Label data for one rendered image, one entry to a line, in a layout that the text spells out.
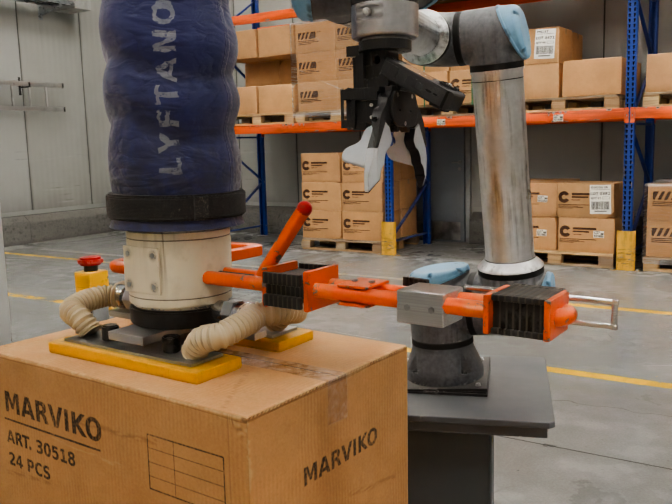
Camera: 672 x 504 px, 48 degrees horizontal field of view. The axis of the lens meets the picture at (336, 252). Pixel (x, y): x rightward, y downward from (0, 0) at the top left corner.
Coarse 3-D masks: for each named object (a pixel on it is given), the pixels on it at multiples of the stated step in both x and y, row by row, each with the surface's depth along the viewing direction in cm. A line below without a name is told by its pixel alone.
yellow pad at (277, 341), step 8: (264, 328) 131; (288, 328) 131; (296, 328) 132; (272, 336) 126; (280, 336) 128; (288, 336) 127; (296, 336) 128; (304, 336) 130; (312, 336) 132; (240, 344) 129; (248, 344) 128; (256, 344) 127; (264, 344) 126; (272, 344) 125; (280, 344) 124; (288, 344) 126; (296, 344) 128
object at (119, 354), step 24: (72, 336) 128; (96, 336) 127; (168, 336) 117; (96, 360) 120; (120, 360) 117; (144, 360) 115; (168, 360) 113; (192, 360) 113; (216, 360) 114; (240, 360) 116
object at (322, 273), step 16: (272, 272) 111; (288, 272) 115; (304, 272) 108; (320, 272) 111; (336, 272) 114; (272, 288) 112; (288, 288) 110; (304, 288) 109; (272, 304) 111; (288, 304) 110; (304, 304) 109; (320, 304) 111
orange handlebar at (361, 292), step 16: (240, 256) 145; (256, 256) 150; (208, 272) 121; (224, 272) 120; (240, 272) 122; (256, 288) 115; (320, 288) 108; (336, 288) 107; (352, 288) 106; (368, 288) 104; (384, 288) 107; (400, 288) 106; (352, 304) 106; (368, 304) 105; (384, 304) 103; (448, 304) 98; (464, 304) 96; (480, 304) 95; (560, 320) 90
